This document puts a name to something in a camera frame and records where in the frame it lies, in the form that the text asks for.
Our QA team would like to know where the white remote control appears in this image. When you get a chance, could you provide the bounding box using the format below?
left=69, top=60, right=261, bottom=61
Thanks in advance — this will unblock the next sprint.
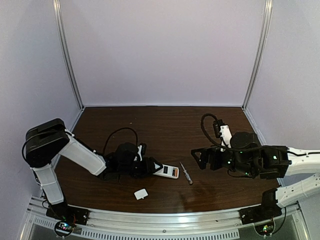
left=153, top=164, right=178, bottom=180

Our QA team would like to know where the white battery cover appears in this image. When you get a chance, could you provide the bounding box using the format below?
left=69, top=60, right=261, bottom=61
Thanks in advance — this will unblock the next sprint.
left=134, top=188, right=149, bottom=201

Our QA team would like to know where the clear handle screwdriver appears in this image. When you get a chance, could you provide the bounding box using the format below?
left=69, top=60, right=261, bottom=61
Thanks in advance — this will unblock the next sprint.
left=180, top=162, right=193, bottom=185

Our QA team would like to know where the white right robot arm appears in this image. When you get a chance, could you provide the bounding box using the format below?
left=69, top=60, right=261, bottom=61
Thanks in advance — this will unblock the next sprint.
left=191, top=132, right=320, bottom=208

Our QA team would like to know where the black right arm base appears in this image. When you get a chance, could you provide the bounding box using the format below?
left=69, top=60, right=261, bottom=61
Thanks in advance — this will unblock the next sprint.
left=238, top=203, right=282, bottom=225

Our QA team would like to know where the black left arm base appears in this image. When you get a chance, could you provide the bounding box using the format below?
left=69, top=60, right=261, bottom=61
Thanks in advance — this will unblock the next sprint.
left=46, top=204, right=90, bottom=226

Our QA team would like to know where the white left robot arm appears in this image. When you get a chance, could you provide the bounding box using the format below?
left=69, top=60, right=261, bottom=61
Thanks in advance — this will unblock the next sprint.
left=21, top=118, right=163, bottom=206

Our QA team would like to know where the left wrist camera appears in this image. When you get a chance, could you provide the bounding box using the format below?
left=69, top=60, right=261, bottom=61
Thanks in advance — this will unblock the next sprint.
left=134, top=143, right=147, bottom=161

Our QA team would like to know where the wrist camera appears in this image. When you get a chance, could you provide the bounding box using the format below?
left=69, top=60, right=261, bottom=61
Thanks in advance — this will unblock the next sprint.
left=134, top=143, right=147, bottom=161
left=212, top=119, right=232, bottom=148

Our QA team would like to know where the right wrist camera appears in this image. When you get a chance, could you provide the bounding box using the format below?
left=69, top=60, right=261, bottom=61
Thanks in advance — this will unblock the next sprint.
left=212, top=119, right=232, bottom=148

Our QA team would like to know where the black right camera cable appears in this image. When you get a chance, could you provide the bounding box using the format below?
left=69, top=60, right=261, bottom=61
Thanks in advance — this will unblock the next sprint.
left=200, top=113, right=266, bottom=153

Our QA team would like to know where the black camera cable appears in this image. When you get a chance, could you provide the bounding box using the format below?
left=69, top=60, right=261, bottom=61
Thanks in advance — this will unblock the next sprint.
left=103, top=127, right=139, bottom=156
left=200, top=113, right=266, bottom=153

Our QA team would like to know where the black left camera cable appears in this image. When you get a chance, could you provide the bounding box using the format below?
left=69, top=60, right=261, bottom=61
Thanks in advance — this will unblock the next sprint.
left=103, top=127, right=139, bottom=156

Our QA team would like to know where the aluminium left floor rail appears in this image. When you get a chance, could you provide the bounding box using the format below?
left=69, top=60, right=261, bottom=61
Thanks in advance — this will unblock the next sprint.
left=52, top=107, right=85, bottom=169

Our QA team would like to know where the aluminium front rail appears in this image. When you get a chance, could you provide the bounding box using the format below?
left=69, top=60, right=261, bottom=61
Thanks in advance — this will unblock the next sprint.
left=22, top=199, right=308, bottom=240

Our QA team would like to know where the aluminium right corner post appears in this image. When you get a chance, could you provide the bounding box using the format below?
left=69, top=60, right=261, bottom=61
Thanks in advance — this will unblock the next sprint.
left=242, top=0, right=273, bottom=111

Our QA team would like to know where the aluminium corner post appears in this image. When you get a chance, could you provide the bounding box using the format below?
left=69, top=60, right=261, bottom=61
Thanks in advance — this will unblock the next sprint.
left=52, top=0, right=85, bottom=110
left=242, top=0, right=273, bottom=111

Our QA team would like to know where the aluminium left corner post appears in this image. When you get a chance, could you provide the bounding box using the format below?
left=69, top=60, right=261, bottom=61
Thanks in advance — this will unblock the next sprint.
left=52, top=0, right=85, bottom=110

